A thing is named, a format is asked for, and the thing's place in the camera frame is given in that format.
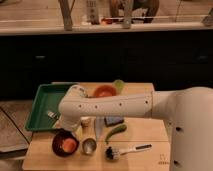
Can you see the orange apple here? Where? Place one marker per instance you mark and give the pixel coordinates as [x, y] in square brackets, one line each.
[69, 145]

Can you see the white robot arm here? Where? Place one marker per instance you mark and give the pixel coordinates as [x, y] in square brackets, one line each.
[190, 111]

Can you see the orange bowl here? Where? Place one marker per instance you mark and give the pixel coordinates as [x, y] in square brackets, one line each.
[104, 91]

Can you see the dark purple bowl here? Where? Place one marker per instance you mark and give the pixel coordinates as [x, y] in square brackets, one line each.
[58, 140]

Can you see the green plastic cup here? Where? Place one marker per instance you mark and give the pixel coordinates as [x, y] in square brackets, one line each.
[119, 85]

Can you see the blue sponge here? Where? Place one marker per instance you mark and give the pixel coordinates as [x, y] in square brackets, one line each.
[112, 121]

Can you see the knife with silver blade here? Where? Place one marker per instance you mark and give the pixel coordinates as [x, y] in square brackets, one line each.
[99, 124]

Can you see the green chili pepper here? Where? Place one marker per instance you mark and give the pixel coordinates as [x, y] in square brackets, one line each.
[116, 130]

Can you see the green plastic tray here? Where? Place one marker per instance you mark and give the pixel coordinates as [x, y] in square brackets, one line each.
[47, 98]

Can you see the small metal cup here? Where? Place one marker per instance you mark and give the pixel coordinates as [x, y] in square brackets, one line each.
[89, 146]

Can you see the small metal fork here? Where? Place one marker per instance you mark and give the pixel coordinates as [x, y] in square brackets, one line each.
[51, 114]

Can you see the black dish brush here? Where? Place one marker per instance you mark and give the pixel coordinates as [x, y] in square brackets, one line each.
[113, 153]

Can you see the black cabinet counter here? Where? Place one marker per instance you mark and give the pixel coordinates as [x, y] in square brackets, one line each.
[171, 56]

